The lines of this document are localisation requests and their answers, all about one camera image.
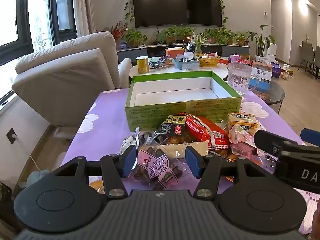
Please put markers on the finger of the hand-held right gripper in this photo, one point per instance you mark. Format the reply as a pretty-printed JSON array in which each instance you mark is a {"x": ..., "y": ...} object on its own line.
[
  {"x": 311, "y": 135},
  {"x": 267, "y": 141}
]

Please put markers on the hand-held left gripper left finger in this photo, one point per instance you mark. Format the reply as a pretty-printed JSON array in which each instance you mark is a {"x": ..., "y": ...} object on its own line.
[{"x": 130, "y": 162}]

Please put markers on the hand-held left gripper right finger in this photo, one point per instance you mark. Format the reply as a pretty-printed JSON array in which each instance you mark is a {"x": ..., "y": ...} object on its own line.
[{"x": 192, "y": 162}]

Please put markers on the clear pink-label date packet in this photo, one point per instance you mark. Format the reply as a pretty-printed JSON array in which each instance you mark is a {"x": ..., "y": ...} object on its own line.
[{"x": 155, "y": 165}]

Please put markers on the black yellow-label snack packet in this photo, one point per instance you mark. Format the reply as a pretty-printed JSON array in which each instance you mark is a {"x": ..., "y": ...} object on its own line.
[{"x": 172, "y": 127}]

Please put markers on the green cardboard box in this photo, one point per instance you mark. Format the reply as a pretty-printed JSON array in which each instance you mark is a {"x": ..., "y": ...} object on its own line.
[{"x": 155, "y": 115}]

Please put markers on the person's right forearm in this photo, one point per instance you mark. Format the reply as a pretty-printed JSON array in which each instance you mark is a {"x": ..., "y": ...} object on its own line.
[{"x": 317, "y": 222}]

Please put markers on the beige snack packet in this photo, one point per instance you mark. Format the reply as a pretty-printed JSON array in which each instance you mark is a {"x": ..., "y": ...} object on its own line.
[{"x": 185, "y": 150}]

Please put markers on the clear white snack packet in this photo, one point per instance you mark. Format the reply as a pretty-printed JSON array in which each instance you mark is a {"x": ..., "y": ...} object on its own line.
[{"x": 128, "y": 142}]

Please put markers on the pink snack packet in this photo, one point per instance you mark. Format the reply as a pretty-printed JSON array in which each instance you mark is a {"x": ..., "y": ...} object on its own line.
[{"x": 241, "y": 140}]

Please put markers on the yellow bread packet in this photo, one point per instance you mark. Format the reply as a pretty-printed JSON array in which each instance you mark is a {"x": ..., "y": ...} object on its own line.
[{"x": 243, "y": 121}]

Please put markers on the red snack packet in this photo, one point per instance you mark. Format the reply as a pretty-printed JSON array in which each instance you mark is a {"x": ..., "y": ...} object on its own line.
[{"x": 202, "y": 130}]

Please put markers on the purple flowered tablecloth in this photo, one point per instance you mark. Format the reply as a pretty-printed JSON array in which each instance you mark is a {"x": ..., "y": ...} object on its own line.
[{"x": 107, "y": 130}]

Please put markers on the dark round side table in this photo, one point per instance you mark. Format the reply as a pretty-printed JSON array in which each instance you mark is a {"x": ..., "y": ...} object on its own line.
[{"x": 275, "y": 92}]

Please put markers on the white blue carton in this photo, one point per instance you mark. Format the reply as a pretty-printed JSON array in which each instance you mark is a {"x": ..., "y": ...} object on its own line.
[{"x": 261, "y": 75}]

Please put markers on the clear glass pitcher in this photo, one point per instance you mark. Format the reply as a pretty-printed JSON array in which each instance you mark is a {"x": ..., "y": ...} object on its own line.
[{"x": 238, "y": 77}]

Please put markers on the grey dining chair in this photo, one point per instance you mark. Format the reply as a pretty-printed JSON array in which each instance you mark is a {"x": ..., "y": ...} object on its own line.
[
  {"x": 317, "y": 60},
  {"x": 306, "y": 52}
]

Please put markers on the white air purifier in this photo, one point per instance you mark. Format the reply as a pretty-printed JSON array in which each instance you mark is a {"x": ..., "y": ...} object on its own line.
[{"x": 271, "y": 52}]

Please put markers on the pink small box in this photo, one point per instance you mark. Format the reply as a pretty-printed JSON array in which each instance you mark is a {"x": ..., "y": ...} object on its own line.
[{"x": 235, "y": 58}]

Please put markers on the light teal object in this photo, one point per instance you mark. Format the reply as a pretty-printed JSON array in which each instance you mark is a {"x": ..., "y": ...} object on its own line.
[{"x": 37, "y": 177}]

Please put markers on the yellow woven basket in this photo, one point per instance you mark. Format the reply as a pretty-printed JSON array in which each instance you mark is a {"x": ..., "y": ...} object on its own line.
[{"x": 209, "y": 62}]

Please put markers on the yellow can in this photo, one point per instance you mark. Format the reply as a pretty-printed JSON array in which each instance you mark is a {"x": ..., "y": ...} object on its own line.
[{"x": 142, "y": 65}]

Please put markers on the blue plastic basket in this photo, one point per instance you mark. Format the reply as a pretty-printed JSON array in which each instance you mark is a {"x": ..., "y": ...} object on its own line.
[{"x": 186, "y": 63}]

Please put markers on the large-leaf potted plant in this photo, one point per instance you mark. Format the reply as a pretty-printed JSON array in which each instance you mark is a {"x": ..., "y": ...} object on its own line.
[{"x": 260, "y": 40}]

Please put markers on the beige sofa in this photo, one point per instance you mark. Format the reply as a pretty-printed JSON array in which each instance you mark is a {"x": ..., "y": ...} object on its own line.
[{"x": 62, "y": 75}]

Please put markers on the orange tissue box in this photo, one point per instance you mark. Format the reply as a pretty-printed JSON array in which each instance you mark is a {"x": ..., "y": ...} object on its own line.
[{"x": 175, "y": 52}]

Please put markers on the green potted plant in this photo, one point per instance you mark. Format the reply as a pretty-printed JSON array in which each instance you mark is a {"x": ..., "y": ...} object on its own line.
[{"x": 133, "y": 37}]

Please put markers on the red-leaf potted plant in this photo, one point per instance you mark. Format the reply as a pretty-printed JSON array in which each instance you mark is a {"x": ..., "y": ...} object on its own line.
[{"x": 118, "y": 31}]

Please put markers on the hanging green vine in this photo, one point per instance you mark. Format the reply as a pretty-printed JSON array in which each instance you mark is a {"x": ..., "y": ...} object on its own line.
[
  {"x": 222, "y": 7},
  {"x": 130, "y": 0}
]

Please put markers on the light curtain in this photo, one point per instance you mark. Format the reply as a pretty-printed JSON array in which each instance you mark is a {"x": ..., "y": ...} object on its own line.
[{"x": 83, "y": 7}]

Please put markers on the black-framed window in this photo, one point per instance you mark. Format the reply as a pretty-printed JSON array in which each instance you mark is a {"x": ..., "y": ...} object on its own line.
[{"x": 22, "y": 17}]

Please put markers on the black wall socket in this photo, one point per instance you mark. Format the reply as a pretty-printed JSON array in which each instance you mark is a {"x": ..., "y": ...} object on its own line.
[{"x": 11, "y": 135}]

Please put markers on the black wall television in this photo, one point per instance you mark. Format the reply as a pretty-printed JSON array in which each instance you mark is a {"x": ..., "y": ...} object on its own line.
[{"x": 177, "y": 2}]

